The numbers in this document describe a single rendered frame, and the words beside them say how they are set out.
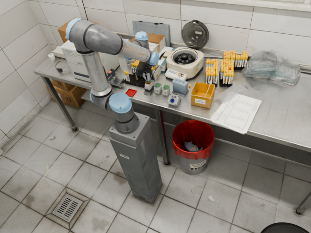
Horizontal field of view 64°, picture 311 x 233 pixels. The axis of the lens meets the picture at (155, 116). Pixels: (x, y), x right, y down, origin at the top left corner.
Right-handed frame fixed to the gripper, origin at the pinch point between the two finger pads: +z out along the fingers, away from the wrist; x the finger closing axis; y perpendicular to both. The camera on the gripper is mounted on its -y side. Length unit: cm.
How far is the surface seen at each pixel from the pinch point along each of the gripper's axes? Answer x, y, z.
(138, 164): -13, -48, 30
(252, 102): -71, 11, 9
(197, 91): -33.5, 9.5, 9.1
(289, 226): -106, -50, 32
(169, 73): -8.4, 18.7, 5.9
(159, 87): -8.9, 0.7, 4.6
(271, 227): -98, -54, 33
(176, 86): -19.6, 4.8, 3.8
